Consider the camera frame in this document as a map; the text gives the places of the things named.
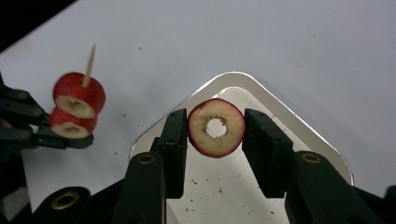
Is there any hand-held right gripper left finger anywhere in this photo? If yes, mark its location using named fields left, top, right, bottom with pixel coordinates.
left=111, top=107, right=189, bottom=224

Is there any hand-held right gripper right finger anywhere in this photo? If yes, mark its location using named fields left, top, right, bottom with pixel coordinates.
left=242, top=107, right=387, bottom=224

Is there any cored red hawthorn fruit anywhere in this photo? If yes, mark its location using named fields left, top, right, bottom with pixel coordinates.
left=49, top=105, right=98, bottom=140
left=51, top=71, right=107, bottom=120
left=187, top=97, right=248, bottom=160

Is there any square metal tray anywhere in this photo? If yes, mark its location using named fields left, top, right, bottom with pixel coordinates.
left=128, top=71, right=355, bottom=224

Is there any thin bamboo skewer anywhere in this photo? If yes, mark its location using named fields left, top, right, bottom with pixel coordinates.
left=81, top=43, right=97, bottom=89

